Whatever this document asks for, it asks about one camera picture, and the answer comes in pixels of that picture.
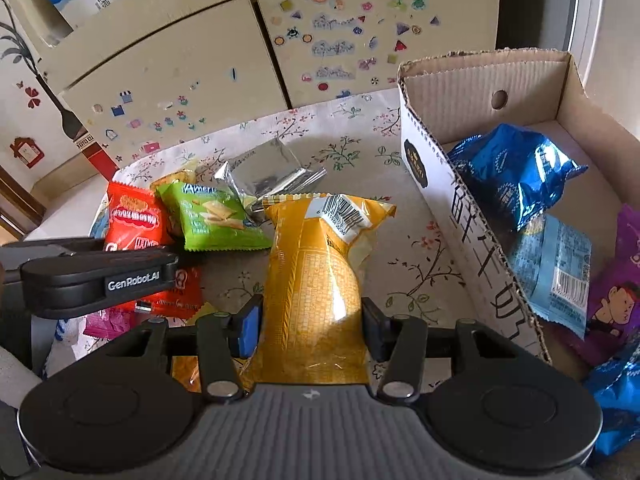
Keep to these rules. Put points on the shiny blue snack packet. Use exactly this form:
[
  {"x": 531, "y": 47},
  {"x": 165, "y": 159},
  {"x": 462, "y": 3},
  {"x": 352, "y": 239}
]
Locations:
[{"x": 510, "y": 170}]

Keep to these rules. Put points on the pink snack packet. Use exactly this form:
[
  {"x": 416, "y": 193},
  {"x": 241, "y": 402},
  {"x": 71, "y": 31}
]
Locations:
[{"x": 107, "y": 325}]

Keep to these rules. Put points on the cardboard box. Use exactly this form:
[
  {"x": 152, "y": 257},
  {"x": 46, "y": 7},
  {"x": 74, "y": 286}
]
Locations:
[{"x": 450, "y": 90}]

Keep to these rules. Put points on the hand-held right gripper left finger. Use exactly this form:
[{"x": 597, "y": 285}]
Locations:
[{"x": 250, "y": 327}]

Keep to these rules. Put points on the green cracker packet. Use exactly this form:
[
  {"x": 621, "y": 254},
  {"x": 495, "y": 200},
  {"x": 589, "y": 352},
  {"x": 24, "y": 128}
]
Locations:
[{"x": 215, "y": 220}]

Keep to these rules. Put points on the white window frame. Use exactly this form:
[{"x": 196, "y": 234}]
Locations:
[{"x": 585, "y": 0}]

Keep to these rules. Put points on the red house wall sticker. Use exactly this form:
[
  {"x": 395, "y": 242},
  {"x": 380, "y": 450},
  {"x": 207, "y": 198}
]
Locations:
[{"x": 26, "y": 152}]

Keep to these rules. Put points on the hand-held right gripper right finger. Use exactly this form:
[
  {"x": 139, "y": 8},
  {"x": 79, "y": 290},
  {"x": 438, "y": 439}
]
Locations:
[{"x": 372, "y": 330}]

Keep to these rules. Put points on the orange red snack packet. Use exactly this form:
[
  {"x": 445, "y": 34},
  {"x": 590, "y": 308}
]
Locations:
[{"x": 187, "y": 290}]

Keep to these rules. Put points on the cream sticker-covered cabinet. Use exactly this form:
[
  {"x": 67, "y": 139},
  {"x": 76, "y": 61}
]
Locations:
[{"x": 175, "y": 60}]

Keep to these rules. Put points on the golden yellow snack packet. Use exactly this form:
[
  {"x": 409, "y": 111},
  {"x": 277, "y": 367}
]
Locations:
[{"x": 310, "y": 285}]

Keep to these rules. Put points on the silver foil snack packet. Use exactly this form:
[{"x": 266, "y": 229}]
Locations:
[{"x": 265, "y": 165}]

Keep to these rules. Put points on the purple snack packet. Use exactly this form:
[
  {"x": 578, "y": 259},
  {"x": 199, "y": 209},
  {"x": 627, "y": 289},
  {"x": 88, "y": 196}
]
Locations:
[{"x": 615, "y": 300}]

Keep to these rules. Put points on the yellow waffle packet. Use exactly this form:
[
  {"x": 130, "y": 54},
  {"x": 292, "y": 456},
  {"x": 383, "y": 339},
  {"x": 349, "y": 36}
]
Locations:
[{"x": 175, "y": 178}]

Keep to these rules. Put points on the floral tablecloth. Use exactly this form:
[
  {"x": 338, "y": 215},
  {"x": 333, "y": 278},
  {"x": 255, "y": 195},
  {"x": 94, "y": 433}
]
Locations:
[{"x": 350, "y": 160}]

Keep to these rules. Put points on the red patterned box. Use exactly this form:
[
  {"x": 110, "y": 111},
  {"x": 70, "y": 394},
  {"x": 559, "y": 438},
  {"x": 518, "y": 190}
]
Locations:
[{"x": 102, "y": 160}]

